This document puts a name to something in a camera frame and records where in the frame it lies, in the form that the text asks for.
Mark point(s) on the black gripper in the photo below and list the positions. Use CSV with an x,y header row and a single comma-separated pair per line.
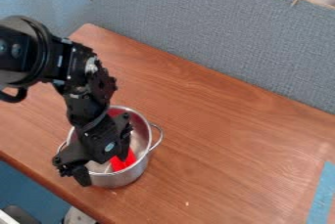
x,y
97,144

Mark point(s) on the red plastic block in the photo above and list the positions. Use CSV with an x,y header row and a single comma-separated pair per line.
x,y
122,164

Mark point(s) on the metal pot with handles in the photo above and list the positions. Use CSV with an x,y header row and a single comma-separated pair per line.
x,y
146,137

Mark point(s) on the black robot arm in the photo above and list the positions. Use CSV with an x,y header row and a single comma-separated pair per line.
x,y
35,56

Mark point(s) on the white object under table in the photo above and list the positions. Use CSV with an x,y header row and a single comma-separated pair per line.
x,y
76,217

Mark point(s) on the dark object bottom left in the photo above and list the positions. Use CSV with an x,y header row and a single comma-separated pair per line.
x,y
14,215

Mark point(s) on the grey fabric divider panel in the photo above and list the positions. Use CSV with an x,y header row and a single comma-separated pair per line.
x,y
273,43

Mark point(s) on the blue tape strip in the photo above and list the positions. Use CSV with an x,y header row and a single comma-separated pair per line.
x,y
323,196

